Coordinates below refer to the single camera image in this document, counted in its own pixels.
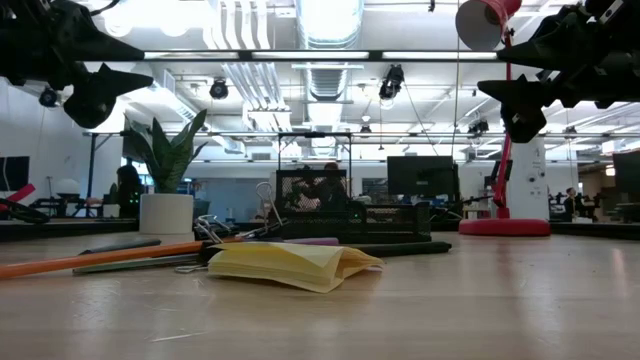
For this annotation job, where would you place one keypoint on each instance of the black hoop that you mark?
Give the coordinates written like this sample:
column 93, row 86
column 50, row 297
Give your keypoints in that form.
column 25, row 212

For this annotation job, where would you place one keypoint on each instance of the grey-green pen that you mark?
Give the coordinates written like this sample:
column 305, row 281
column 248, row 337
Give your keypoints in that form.
column 135, row 264

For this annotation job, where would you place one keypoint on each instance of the black ceiling spotlight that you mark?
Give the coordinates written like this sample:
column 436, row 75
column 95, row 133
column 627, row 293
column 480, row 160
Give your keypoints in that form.
column 218, row 90
column 48, row 97

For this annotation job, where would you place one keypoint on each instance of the red desk lamp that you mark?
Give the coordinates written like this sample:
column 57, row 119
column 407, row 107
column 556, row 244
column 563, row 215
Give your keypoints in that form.
column 505, row 227

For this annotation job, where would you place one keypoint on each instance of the orange pencil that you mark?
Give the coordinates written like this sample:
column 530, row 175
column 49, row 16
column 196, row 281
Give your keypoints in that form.
column 100, row 258

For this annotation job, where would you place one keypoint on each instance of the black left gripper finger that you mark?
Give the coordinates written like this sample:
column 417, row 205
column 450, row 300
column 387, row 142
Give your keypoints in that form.
column 95, row 42
column 95, row 97

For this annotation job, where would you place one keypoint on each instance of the dark grey pen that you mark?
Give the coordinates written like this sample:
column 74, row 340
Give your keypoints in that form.
column 125, row 246

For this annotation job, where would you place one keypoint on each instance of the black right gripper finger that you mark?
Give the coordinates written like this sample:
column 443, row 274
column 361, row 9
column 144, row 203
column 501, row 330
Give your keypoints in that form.
column 525, row 100
column 550, row 50

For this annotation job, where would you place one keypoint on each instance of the red bar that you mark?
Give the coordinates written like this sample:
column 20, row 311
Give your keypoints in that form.
column 22, row 192

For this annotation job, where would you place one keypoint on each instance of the black binder clip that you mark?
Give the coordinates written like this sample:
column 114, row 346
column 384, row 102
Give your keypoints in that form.
column 267, row 229
column 210, row 256

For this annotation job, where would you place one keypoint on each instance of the dark wall screen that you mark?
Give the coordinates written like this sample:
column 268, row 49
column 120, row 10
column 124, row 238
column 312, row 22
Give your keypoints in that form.
column 14, row 172

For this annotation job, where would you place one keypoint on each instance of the black mesh desk organizer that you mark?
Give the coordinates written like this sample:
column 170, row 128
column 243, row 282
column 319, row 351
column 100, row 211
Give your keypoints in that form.
column 390, row 225

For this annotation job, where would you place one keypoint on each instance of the white globe lamp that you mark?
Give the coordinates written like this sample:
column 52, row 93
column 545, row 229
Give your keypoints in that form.
column 67, row 187

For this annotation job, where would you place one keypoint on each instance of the black overhead crossbar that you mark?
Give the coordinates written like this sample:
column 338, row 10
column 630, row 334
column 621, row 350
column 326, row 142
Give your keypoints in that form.
column 245, row 55

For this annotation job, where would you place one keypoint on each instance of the person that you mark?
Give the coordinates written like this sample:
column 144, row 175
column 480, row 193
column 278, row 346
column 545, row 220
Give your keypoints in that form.
column 570, row 202
column 331, row 167
column 129, row 185

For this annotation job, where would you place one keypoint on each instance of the black hanging camera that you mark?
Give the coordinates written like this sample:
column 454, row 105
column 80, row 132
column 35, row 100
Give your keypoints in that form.
column 392, row 80

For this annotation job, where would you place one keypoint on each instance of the black aluminium table frame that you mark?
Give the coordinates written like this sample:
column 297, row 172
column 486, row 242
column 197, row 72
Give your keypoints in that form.
column 75, row 227

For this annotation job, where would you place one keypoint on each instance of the yellow sticky note pad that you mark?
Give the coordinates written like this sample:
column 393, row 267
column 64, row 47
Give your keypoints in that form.
column 280, row 265

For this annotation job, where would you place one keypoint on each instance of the black computer monitor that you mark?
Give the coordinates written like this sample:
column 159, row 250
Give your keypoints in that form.
column 420, row 175
column 627, row 172

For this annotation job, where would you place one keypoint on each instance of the silver paper clip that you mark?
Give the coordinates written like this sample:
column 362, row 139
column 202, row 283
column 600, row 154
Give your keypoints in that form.
column 186, row 269

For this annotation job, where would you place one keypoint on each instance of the black marker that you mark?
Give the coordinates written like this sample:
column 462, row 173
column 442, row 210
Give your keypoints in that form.
column 410, row 248

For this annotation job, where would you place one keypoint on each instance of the purple highlighter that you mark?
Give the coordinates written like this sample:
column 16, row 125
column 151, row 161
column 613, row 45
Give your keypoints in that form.
column 310, row 241

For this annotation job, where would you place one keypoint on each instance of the green plant in white pot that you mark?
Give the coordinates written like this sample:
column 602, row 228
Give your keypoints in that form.
column 166, row 212

